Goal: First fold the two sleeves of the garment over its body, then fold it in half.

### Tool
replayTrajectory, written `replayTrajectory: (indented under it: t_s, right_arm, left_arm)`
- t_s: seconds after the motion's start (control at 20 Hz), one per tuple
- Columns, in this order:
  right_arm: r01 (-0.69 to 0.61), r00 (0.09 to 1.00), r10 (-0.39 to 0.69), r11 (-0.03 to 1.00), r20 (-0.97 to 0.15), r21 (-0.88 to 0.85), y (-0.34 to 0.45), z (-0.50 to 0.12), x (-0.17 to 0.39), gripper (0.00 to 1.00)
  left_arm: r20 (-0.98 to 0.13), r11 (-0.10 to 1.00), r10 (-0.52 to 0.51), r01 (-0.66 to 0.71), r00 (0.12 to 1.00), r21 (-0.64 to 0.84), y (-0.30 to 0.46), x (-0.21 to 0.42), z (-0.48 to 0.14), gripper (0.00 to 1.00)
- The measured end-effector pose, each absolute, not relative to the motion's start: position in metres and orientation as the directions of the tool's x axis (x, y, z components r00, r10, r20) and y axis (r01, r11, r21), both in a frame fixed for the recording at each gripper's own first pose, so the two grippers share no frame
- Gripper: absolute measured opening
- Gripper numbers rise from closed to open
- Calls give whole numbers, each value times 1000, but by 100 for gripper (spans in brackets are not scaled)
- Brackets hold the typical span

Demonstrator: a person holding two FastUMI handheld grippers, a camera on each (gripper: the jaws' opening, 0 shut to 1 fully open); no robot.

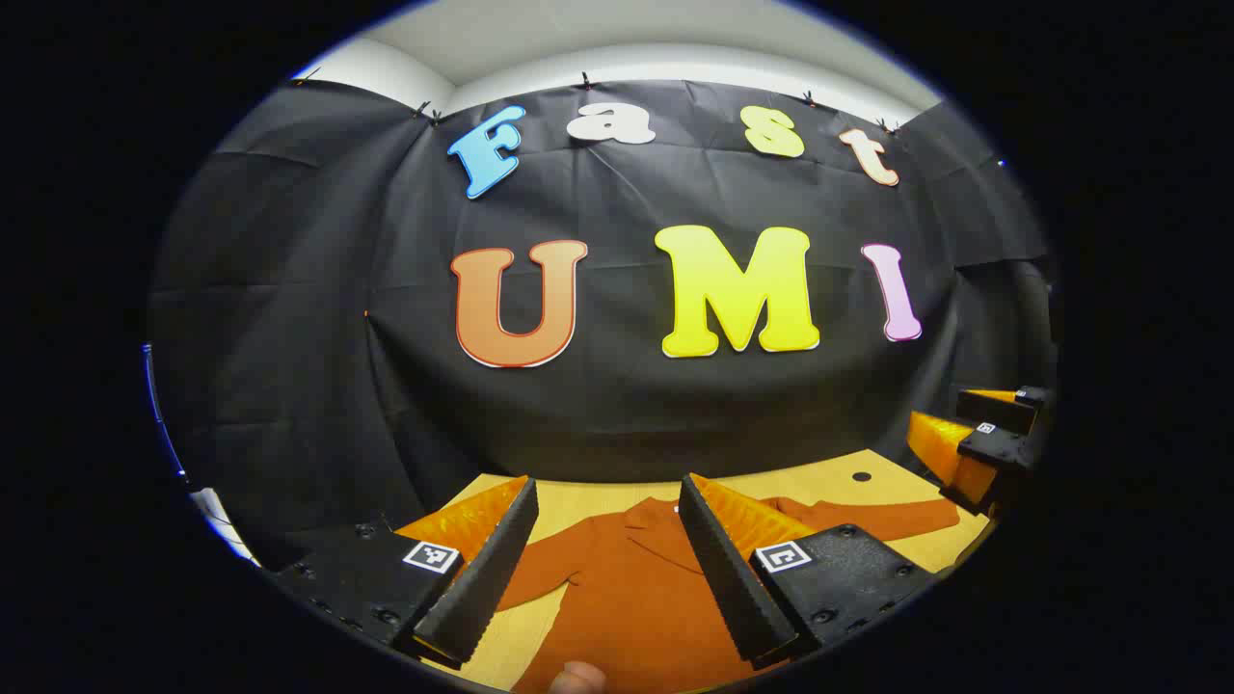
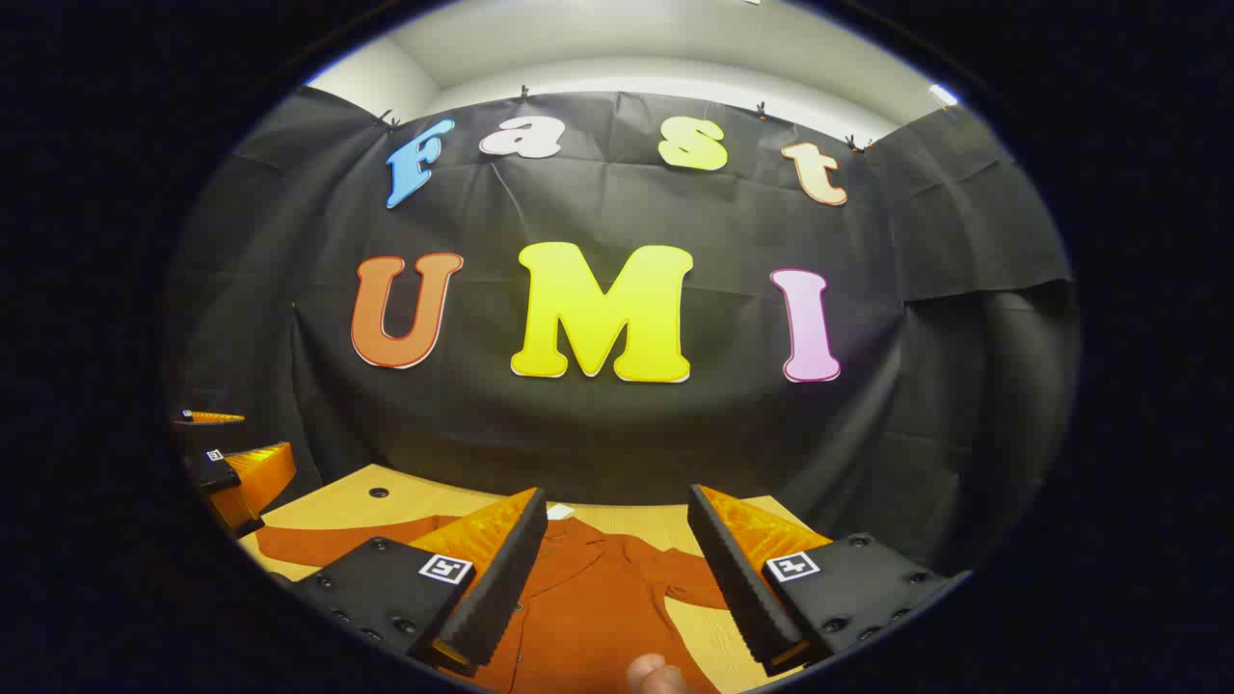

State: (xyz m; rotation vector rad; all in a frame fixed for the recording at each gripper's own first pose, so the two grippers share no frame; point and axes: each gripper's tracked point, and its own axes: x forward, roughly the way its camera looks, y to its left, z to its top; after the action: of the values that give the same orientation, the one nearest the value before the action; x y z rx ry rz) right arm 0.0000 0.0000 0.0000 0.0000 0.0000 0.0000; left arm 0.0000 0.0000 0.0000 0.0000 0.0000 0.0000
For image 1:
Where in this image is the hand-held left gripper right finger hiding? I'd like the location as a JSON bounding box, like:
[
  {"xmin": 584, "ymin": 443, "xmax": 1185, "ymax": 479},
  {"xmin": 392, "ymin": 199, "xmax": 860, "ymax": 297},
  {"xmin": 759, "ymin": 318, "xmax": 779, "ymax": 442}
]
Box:
[{"xmin": 678, "ymin": 472, "xmax": 938, "ymax": 673}]

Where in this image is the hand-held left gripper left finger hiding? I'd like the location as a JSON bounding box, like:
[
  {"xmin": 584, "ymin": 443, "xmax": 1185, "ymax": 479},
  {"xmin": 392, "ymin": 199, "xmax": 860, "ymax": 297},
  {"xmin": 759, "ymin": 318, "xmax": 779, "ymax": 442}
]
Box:
[{"xmin": 265, "ymin": 474, "xmax": 541, "ymax": 671}]

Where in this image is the orange ribbed coat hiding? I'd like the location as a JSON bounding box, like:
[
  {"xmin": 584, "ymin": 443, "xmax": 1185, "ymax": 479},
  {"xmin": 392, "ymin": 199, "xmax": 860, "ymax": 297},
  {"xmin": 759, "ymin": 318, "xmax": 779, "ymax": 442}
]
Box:
[{"xmin": 492, "ymin": 494, "xmax": 962, "ymax": 694}]

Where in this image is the black backdrop cloth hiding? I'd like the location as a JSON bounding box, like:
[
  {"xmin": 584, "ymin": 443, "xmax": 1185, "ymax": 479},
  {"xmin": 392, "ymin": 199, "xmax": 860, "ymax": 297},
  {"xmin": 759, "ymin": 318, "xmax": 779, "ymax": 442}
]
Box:
[{"xmin": 145, "ymin": 77, "xmax": 1061, "ymax": 570}]

